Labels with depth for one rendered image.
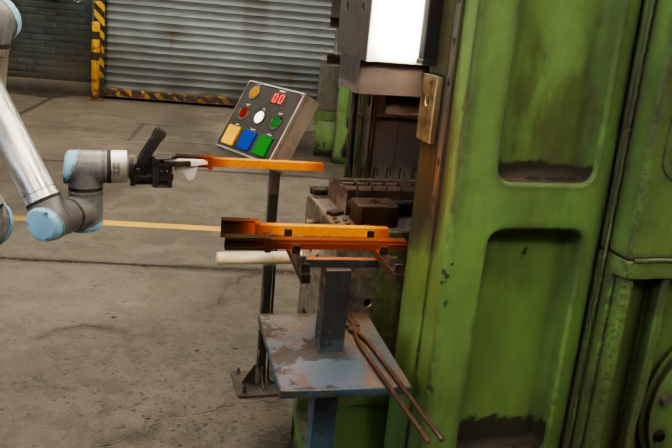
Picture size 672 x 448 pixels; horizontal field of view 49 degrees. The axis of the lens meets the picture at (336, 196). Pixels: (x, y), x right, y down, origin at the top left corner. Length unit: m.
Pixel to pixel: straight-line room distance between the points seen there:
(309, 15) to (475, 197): 8.43
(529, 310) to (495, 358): 0.16
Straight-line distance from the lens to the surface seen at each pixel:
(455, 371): 1.99
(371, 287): 2.09
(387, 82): 2.10
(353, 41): 2.14
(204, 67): 10.17
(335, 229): 1.84
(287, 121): 2.55
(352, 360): 1.79
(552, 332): 2.14
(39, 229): 1.99
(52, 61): 10.52
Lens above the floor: 1.51
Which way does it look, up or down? 15 degrees down
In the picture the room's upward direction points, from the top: 5 degrees clockwise
